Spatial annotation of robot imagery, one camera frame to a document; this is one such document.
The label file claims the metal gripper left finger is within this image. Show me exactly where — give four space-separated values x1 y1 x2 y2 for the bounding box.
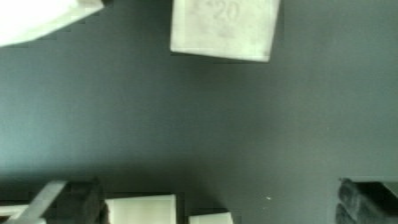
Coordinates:
11 179 109 224

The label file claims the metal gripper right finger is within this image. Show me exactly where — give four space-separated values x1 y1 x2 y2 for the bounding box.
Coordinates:
334 178 398 224

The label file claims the white table leg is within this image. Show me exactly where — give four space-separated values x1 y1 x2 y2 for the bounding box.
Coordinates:
171 0 281 62

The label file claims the white square table top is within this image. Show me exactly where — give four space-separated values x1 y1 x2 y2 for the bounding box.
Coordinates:
0 0 105 47

